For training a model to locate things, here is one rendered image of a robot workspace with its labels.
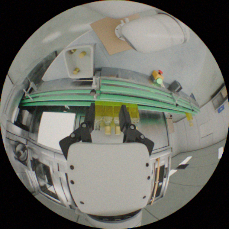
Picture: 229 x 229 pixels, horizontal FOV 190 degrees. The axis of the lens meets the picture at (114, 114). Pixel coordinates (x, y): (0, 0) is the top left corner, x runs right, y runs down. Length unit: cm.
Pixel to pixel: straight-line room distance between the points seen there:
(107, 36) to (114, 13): 31
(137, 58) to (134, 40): 39
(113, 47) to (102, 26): 15
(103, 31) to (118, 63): 25
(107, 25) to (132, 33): 31
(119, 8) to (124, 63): 45
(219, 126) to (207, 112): 141
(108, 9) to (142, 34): 8
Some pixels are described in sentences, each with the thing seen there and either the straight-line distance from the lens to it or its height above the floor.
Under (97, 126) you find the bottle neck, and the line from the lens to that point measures 42.
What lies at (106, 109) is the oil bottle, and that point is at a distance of 44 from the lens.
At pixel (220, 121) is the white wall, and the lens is 596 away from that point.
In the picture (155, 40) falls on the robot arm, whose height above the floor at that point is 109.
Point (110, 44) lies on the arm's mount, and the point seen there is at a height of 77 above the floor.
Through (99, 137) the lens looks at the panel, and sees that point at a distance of 55.
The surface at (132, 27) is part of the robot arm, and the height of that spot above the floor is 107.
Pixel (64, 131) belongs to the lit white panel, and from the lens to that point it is 62.
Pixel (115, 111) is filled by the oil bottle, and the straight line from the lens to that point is 44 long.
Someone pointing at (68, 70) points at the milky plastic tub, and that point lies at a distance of 52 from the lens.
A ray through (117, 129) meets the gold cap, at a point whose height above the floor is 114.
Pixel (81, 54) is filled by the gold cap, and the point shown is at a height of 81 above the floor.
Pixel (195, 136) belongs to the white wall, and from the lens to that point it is 624.
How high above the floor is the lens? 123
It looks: 24 degrees down
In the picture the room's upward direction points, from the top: 179 degrees clockwise
